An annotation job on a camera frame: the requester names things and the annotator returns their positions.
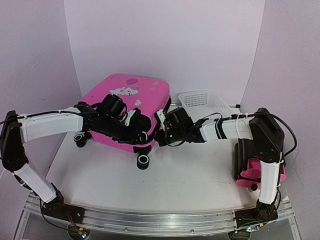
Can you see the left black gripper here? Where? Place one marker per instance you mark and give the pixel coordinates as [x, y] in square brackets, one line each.
[131, 137]

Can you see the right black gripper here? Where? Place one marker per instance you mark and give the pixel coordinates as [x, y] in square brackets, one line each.
[161, 140]

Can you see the pink hard-shell suitcase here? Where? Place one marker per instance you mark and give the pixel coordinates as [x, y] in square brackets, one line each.
[140, 95]

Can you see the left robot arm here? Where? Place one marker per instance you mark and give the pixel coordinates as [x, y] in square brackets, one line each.
[20, 129]

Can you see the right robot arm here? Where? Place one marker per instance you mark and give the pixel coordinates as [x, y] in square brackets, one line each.
[272, 138]

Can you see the white perforated plastic basket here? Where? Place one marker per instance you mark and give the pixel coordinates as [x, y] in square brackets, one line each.
[201, 103]

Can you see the black and pink drawer organizer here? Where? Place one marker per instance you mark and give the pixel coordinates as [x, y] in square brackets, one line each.
[247, 165]

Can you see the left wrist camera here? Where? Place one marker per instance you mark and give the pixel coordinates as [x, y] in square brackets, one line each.
[129, 115]

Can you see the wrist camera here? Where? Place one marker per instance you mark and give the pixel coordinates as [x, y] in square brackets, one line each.
[161, 116]
[129, 115]

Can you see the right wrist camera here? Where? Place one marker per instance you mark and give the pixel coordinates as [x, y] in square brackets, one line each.
[161, 116]

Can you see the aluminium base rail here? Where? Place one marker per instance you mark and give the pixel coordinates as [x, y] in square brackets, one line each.
[165, 224]

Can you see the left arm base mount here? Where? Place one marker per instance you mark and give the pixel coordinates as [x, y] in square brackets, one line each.
[59, 210]

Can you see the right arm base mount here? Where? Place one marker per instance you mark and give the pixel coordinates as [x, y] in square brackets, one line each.
[252, 216]

